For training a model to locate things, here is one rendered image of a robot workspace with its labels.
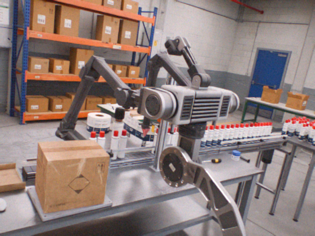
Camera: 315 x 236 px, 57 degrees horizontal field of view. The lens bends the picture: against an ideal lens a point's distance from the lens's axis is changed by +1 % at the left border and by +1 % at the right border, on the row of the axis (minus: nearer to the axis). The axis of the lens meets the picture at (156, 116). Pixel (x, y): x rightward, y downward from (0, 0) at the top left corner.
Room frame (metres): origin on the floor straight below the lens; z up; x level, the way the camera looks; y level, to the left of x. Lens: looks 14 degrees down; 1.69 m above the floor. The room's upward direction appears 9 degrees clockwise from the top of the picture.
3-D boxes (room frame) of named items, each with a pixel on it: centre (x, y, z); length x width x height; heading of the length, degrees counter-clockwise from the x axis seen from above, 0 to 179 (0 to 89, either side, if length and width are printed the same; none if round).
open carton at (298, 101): (6.73, -3.17, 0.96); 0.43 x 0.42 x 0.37; 42
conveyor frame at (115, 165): (2.04, 0.06, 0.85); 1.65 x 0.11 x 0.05; 128
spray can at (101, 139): (1.82, 0.34, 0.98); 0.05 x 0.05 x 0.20
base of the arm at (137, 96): (1.27, 0.07, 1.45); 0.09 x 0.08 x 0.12; 135
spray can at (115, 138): (1.88, 0.26, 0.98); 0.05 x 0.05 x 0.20
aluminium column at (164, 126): (1.95, -0.07, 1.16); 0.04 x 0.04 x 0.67; 38
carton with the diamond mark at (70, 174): (1.37, 0.39, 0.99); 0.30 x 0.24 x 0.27; 124
